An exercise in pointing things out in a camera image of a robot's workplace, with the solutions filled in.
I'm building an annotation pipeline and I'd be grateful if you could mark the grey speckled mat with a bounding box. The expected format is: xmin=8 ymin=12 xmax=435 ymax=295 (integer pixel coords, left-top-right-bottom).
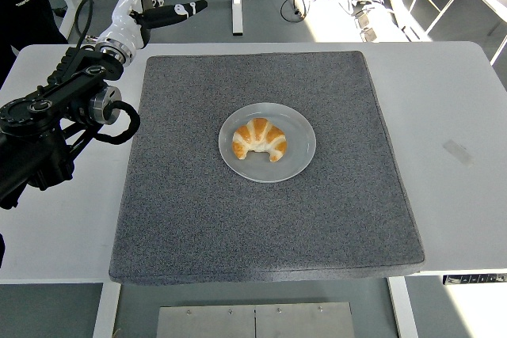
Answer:
xmin=108 ymin=50 xmax=425 ymax=287

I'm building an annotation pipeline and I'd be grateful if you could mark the white table leg with foot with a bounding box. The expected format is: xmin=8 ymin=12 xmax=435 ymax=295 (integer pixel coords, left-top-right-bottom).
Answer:
xmin=45 ymin=0 xmax=91 ymax=42

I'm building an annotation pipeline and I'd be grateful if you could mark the grey metal plate with screws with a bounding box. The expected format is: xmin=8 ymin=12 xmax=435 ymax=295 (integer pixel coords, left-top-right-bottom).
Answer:
xmin=155 ymin=301 xmax=356 ymax=338

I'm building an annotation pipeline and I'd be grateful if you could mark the golden croissant bread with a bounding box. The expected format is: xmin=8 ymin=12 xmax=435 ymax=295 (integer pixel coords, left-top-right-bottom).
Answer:
xmin=231 ymin=117 xmax=288 ymax=163

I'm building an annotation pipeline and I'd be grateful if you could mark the white table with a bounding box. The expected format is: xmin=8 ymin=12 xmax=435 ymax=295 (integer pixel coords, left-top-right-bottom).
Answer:
xmin=0 ymin=40 xmax=507 ymax=338

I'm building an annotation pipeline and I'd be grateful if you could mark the clear tape piece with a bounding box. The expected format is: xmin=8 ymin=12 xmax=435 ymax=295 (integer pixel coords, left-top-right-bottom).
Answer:
xmin=442 ymin=139 xmax=475 ymax=167

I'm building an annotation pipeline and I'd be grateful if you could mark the table height control panel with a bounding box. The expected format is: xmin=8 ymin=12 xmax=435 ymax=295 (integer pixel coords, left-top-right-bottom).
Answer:
xmin=442 ymin=272 xmax=507 ymax=286

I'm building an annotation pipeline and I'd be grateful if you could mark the pale grey round plate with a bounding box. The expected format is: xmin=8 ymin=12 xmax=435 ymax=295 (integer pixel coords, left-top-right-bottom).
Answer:
xmin=218 ymin=102 xmax=318 ymax=184

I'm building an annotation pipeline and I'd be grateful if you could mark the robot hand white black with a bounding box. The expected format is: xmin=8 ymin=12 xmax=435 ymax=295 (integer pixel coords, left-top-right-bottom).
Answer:
xmin=97 ymin=0 xmax=209 ymax=54

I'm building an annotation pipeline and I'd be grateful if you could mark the person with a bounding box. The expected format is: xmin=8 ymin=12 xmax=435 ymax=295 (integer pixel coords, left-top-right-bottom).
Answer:
xmin=0 ymin=0 xmax=69 ymax=78

